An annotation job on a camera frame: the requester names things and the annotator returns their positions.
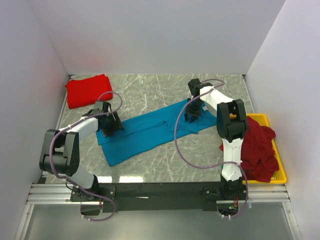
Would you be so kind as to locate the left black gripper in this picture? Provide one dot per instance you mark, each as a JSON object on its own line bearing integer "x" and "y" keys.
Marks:
{"x": 113, "y": 125}

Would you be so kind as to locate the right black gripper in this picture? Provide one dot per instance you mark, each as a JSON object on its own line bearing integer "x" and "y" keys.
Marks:
{"x": 192, "y": 113}

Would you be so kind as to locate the blue t shirt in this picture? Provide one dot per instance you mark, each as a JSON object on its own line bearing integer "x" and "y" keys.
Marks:
{"x": 140, "y": 134}

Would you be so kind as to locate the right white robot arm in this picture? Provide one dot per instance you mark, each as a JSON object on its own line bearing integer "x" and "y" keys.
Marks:
{"x": 231, "y": 123}

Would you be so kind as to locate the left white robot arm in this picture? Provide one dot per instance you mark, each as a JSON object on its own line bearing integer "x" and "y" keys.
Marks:
{"x": 60, "y": 152}

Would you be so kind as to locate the folded red t shirt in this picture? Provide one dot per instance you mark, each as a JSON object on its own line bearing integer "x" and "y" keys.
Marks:
{"x": 84, "y": 92}

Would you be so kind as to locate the dark red t shirt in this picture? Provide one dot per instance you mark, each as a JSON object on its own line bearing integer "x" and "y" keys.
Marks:
{"x": 257, "y": 153}

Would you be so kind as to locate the black base beam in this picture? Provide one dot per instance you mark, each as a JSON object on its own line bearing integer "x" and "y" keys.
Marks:
{"x": 167, "y": 196}

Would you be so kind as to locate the yellow plastic bin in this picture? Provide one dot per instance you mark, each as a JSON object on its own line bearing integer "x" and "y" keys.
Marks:
{"x": 279, "y": 176}

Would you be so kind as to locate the aluminium frame rail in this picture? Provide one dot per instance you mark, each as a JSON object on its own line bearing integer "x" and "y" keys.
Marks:
{"x": 58, "y": 194}

